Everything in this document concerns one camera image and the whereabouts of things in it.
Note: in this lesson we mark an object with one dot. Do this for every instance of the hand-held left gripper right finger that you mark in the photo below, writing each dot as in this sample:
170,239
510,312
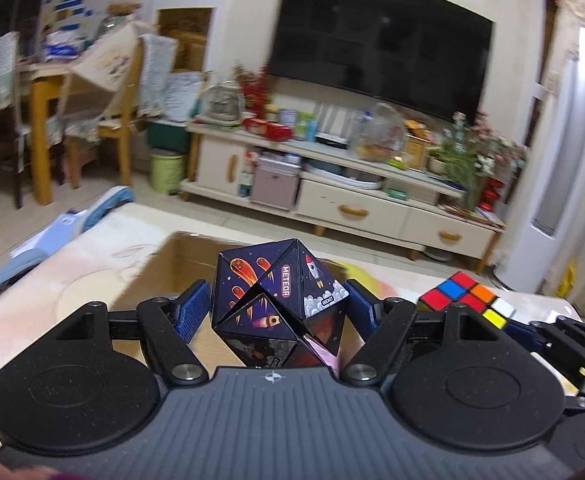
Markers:
361,305

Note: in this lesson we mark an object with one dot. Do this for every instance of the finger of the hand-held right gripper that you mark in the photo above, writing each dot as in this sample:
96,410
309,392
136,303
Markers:
522,335

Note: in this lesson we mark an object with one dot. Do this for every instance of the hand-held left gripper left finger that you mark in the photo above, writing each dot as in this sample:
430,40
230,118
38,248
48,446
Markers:
192,312

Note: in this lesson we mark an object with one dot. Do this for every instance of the brown cardboard box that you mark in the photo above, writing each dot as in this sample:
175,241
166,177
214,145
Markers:
187,265

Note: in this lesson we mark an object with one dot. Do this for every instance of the space print folding cube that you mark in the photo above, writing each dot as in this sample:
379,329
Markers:
272,300

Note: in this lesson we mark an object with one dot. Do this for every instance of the multicoloured puzzle cube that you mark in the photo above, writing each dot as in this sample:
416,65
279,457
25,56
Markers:
452,292

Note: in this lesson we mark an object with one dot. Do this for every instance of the yellow bag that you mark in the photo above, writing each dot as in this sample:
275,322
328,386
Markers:
566,280

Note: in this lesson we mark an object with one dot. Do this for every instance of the cream television cabinet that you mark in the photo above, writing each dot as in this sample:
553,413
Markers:
352,210

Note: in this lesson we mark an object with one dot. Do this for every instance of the small green box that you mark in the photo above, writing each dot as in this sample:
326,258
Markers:
396,194

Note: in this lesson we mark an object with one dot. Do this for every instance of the oval grey basin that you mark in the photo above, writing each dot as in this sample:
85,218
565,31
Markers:
340,177

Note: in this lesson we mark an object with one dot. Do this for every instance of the green trash bin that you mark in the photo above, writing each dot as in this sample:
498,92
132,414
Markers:
167,172

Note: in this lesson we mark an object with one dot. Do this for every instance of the red candle holder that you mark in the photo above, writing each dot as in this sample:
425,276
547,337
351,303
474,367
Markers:
490,195

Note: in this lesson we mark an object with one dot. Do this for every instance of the pink storage box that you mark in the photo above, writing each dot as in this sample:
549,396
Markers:
275,185

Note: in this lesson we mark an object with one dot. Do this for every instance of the small wooden box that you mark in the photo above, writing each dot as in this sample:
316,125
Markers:
416,151

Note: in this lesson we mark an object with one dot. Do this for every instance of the green potted plant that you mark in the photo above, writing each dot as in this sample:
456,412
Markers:
460,165

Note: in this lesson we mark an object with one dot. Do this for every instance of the clear plastic snack bag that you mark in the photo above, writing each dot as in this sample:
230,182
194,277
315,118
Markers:
376,132

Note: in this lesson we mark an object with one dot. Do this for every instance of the dark green bin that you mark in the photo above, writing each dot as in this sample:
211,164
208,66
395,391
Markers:
167,135

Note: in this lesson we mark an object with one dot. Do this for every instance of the white standing air conditioner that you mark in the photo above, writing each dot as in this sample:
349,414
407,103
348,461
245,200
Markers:
562,160

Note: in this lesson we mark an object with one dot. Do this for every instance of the green carton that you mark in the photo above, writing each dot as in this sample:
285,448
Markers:
306,127

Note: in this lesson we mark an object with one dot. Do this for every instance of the blue cloth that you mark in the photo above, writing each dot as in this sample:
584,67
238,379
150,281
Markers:
2,270

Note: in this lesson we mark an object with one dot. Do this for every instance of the light wooden chair with cover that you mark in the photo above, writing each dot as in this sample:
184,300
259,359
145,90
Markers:
122,130

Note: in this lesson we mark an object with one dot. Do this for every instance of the red flat box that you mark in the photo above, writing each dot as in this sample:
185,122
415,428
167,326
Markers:
266,129

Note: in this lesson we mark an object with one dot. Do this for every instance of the small blue box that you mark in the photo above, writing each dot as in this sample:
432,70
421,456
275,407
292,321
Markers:
287,118

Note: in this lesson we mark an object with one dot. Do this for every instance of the glass kettle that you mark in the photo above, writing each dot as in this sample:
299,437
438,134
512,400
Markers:
224,102

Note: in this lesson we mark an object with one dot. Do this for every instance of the white paper sheet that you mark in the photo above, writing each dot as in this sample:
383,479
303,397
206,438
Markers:
182,95

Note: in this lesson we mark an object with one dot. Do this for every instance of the red berry branches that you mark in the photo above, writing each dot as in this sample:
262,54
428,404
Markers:
252,87

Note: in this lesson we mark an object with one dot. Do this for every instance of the wooden dining table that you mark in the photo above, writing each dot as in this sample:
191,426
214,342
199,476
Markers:
42,105

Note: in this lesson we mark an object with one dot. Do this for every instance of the black flat television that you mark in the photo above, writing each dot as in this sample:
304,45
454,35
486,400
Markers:
377,40

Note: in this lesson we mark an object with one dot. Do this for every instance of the printed beige cloth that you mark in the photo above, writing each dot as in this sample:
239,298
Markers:
107,60

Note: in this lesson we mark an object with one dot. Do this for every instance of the blue packet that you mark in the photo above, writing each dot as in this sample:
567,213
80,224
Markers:
61,50

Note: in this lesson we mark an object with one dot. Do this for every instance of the glass jar with cork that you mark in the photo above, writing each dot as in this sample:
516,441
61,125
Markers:
115,22

